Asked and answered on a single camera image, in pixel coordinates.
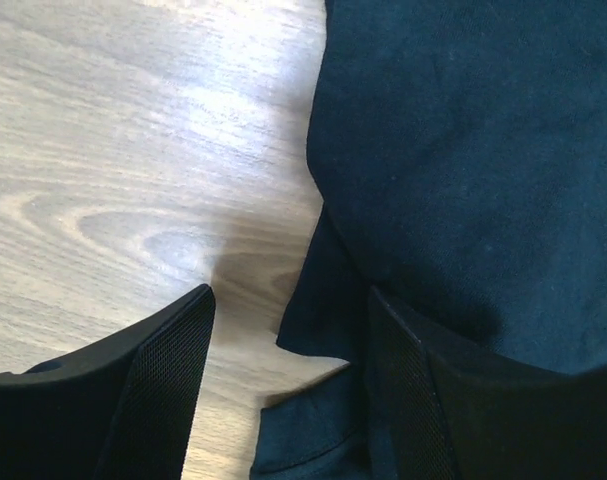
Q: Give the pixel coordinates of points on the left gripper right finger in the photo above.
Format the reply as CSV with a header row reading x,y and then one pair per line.
x,y
458,411

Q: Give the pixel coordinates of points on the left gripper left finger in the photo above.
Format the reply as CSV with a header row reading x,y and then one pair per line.
x,y
119,408

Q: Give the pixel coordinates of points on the black t shirt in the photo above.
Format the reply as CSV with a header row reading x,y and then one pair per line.
x,y
460,149

